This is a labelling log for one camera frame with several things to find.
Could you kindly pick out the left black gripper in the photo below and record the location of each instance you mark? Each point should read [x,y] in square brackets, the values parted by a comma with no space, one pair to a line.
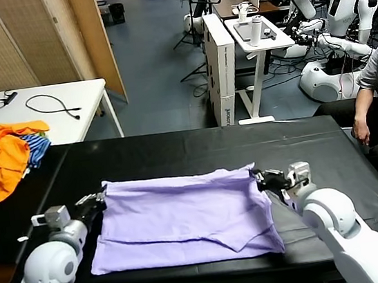
[87,213]

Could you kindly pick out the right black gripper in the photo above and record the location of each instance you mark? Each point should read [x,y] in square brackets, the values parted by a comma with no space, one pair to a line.
[277,183]

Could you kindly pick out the lavender t-shirt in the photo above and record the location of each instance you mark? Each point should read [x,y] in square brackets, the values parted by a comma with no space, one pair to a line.
[185,215]

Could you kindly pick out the person's right forearm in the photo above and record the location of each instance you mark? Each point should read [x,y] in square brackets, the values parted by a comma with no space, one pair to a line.
[362,104]

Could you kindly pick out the small white robot base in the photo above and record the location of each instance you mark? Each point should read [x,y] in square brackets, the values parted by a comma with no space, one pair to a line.
[194,22]

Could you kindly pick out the person's right hand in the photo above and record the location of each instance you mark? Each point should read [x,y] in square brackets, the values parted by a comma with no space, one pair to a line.
[362,132]

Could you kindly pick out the black table cover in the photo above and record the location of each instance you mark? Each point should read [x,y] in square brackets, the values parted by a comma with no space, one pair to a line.
[328,144]

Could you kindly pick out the blue striped garment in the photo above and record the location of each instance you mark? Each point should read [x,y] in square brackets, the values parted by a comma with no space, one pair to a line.
[38,147]

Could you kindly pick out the white table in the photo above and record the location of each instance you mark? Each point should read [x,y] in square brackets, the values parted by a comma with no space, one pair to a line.
[88,92]

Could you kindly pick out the tall white cardboard box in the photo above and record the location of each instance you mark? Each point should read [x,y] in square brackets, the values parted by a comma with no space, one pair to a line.
[225,74]

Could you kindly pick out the white standing desk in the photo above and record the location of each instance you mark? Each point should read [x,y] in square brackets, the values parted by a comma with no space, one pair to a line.
[282,42]

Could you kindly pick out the small black device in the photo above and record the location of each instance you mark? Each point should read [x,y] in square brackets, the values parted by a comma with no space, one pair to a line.
[271,35]

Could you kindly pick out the white bottle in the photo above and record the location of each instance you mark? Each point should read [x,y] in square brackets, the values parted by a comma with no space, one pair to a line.
[255,31]

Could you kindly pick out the grey tablet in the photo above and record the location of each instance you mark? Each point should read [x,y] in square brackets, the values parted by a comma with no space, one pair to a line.
[242,31]

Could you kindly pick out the white headset on stand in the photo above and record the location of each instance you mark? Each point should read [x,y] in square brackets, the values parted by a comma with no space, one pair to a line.
[243,14]

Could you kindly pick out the black tripod stand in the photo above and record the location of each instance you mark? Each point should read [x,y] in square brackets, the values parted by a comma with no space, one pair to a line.
[192,26]

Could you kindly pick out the wooden folding screen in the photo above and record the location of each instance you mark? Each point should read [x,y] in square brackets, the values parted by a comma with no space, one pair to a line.
[39,39]

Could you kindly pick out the brown wooden desk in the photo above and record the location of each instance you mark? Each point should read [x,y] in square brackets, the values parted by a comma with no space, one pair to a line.
[226,4]

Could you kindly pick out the white humanoid robot black screen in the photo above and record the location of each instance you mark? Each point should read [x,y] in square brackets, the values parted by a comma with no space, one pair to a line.
[342,9]

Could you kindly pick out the black waste bin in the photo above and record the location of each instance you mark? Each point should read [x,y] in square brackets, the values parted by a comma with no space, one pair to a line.
[117,15]

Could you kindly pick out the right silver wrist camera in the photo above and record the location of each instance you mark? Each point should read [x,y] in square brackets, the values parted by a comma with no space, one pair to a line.
[299,170]

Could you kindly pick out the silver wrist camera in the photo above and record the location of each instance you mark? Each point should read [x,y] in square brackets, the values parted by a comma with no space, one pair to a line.
[299,170]
[57,214]

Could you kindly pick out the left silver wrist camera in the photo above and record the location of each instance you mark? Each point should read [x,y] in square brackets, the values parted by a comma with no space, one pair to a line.
[57,214]

